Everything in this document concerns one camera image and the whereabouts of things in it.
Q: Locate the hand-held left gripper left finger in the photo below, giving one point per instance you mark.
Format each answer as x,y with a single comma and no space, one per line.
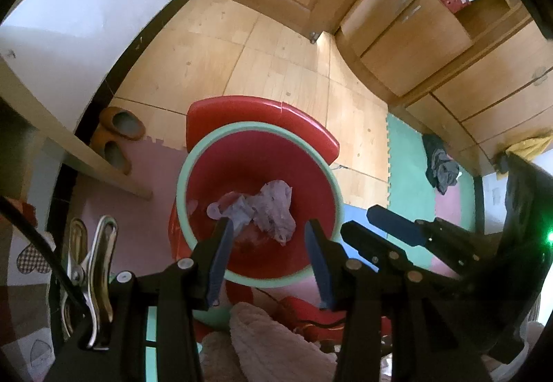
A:
220,256

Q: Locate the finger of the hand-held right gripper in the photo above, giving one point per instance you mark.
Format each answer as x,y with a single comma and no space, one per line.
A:
363,239
395,224

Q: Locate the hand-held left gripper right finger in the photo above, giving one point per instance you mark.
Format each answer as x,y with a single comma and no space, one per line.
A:
319,265

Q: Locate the white tissue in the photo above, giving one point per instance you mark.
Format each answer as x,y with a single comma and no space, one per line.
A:
235,209
276,209

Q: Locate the red bin with green rim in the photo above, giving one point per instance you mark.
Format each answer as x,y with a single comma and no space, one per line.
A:
242,166

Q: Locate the blue foam floor mat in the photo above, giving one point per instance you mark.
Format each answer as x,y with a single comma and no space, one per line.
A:
354,217

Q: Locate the red plush blanket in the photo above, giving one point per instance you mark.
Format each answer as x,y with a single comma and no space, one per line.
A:
315,317

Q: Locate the dark grey clothing pile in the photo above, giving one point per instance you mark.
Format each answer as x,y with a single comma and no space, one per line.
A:
443,170

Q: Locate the pink foam floor mat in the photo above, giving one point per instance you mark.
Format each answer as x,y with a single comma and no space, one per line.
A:
129,200

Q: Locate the yellow cloth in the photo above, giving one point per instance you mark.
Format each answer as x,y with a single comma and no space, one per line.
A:
531,148

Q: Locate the metal spring clip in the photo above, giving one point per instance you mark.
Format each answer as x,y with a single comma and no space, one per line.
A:
97,269

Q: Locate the brown slipper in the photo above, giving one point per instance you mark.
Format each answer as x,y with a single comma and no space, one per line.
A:
115,156
123,123

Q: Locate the red plastic stool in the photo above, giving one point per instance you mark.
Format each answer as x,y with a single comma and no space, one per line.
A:
259,109

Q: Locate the beige wooden desk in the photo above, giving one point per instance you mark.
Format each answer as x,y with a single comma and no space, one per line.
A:
86,157

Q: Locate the wooden cabinet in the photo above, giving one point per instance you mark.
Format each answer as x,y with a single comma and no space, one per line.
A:
410,49

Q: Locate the clear suction hook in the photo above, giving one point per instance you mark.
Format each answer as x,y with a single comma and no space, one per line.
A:
540,76

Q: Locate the checked heart quilt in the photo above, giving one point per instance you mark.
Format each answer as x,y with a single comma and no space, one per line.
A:
26,308

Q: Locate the metal door stopper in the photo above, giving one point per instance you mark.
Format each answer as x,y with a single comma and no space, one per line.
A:
314,37

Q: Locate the white wall socket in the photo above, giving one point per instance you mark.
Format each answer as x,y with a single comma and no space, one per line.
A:
497,195

